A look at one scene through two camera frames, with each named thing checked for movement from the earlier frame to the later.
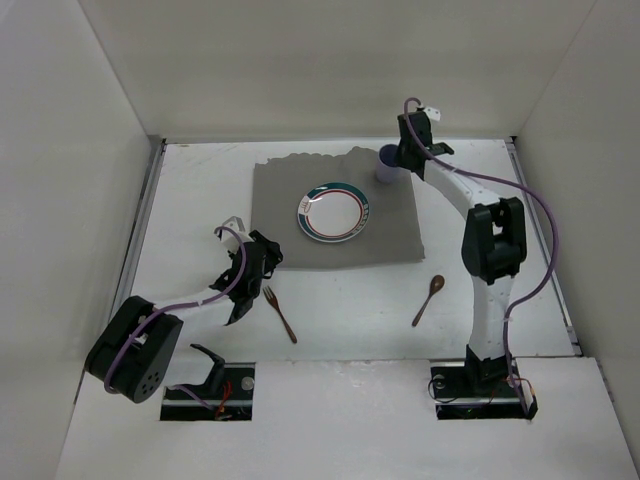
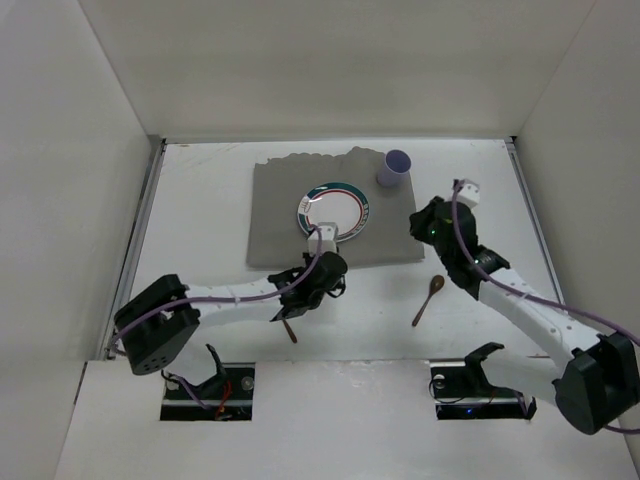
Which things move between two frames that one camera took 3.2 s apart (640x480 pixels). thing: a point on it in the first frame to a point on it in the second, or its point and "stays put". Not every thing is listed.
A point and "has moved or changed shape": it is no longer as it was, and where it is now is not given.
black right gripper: (409, 155) to (423, 223)
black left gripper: (261, 261) to (288, 304)
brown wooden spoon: (436, 284) stays put
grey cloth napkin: (391, 234) stays put
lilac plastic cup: (388, 171) has moved or changed shape
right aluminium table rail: (517, 173) stays put
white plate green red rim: (333, 212) stays put
